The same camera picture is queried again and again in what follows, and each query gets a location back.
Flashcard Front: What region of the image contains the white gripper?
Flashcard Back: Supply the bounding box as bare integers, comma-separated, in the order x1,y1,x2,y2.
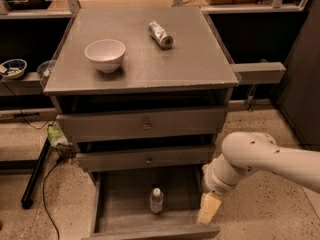
197,154,248,225

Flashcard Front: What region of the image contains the white ceramic bowl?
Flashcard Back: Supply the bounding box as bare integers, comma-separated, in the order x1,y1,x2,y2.
85,39,126,73

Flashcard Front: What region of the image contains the grey drawer cabinet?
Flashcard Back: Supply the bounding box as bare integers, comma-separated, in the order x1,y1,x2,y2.
39,5,241,240

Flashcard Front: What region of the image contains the grey drawer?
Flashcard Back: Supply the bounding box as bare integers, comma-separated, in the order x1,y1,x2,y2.
76,144,215,172
82,165,220,240
57,106,228,142

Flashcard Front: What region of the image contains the grey side shelf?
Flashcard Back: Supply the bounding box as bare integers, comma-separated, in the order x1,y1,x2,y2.
231,62,286,85

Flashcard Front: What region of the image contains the green snack bag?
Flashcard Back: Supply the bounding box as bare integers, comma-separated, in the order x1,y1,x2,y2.
47,124,73,149

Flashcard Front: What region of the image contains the grey bottom drawer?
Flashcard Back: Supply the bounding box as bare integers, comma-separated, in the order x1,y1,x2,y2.
82,165,220,240

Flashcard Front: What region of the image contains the dark cabinet at right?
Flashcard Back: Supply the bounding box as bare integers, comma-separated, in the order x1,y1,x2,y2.
273,0,320,151

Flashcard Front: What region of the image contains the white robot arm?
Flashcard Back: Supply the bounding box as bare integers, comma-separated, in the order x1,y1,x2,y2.
197,132,320,225

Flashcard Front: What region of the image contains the clear plastic bottle white cap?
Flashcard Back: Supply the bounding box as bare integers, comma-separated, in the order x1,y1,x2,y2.
149,188,164,214

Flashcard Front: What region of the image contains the blue patterned bowl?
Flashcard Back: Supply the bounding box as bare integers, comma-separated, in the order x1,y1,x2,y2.
0,59,27,80

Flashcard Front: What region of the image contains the grey left bench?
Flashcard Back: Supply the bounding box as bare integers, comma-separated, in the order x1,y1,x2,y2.
0,72,43,96

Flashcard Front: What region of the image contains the grey top drawer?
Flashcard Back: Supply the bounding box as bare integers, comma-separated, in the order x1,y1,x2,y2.
57,106,228,142

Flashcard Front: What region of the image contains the small glass bowl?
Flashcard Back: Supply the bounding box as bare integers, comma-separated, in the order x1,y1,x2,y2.
36,60,56,78

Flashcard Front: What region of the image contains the silver crushed can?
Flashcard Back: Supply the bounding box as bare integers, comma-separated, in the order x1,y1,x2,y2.
148,21,173,49

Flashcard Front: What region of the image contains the black metal bar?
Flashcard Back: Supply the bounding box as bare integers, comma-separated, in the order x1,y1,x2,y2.
21,139,50,209

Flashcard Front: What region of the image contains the black floor cable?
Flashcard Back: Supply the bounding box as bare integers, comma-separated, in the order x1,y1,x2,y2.
41,155,64,240

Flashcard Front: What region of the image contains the grey middle drawer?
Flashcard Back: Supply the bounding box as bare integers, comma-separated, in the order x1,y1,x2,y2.
76,144,215,172

